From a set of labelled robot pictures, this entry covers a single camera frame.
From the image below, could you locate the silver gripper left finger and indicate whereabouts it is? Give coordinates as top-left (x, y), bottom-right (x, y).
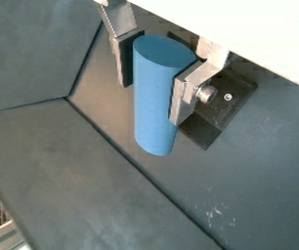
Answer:
top-left (94, 0), bottom-right (145, 88)

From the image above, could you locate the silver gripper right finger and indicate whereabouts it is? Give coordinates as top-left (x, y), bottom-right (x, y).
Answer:
top-left (169, 37), bottom-right (229, 126)

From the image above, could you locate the light blue oval cylinder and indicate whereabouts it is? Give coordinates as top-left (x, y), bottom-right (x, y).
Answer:
top-left (133, 35), bottom-right (195, 156)

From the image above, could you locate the black curved fixture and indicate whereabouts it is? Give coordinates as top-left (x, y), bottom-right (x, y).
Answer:
top-left (167, 31), bottom-right (257, 149)

